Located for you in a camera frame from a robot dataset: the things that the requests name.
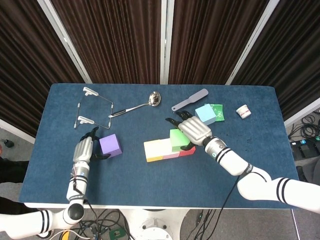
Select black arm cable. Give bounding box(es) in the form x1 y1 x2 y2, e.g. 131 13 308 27
213 174 241 240
71 169 101 226

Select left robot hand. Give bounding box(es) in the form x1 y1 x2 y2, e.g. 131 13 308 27
72 126 112 165

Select steel ladle black handle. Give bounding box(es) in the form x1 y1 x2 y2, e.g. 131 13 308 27
107 91 162 119

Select green printed packet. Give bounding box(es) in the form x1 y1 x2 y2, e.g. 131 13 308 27
204 102 224 123

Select green foam cube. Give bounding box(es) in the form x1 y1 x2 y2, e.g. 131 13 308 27
169 128 191 153

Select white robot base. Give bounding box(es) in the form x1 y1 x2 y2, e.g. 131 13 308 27
118 208 192 240

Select blue velvet table cloth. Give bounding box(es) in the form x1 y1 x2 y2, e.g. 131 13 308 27
18 83 301 209

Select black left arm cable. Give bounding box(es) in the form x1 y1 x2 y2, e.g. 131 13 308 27
71 169 101 226

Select small white jar red label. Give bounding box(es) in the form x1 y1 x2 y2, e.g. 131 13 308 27
235 105 252 120

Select grey plastic spatula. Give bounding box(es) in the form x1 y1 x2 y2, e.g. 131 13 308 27
171 88 209 113

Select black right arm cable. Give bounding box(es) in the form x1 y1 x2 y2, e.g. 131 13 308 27
213 174 241 240

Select black floor cable tangle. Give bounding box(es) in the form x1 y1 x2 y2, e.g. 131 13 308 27
81 208 133 240

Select wire rack white clips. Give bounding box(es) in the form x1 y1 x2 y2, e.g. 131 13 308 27
73 86 115 130

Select pink foam cube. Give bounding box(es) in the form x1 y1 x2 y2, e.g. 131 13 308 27
161 138 181 160

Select black power adapters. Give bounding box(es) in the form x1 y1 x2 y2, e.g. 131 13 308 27
289 139 320 159

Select black cables green plug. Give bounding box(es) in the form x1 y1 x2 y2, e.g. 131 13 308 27
184 208 218 240

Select white partition post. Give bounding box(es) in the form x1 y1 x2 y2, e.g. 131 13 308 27
0 118 36 145
36 0 93 84
159 0 175 85
224 0 280 86
284 104 320 128

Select red foam cube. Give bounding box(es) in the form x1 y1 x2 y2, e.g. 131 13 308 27
178 146 197 158

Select small green box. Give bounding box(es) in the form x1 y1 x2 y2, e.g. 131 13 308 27
108 227 126 240

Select coiled black floor cables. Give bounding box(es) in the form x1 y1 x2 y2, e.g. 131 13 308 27
287 109 320 141

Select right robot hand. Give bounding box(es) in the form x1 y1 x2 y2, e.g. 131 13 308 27
164 110 213 152

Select purple foam cube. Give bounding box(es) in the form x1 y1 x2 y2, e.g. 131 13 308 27
99 134 123 159

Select white floor cable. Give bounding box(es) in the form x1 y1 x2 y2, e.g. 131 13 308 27
52 229 87 240

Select white table frame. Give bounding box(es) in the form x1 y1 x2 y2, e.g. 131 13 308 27
23 202 300 210

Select light blue foam cube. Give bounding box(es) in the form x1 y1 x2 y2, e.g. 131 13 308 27
194 103 217 126

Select yellow pink block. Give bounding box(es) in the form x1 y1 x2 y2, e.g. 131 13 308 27
143 140 166 163

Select person in black clothing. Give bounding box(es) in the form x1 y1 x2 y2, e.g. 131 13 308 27
0 159 33 216

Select brown pleated curtain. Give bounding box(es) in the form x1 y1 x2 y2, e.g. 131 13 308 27
231 0 320 121
0 0 86 137
51 0 163 85
168 0 271 85

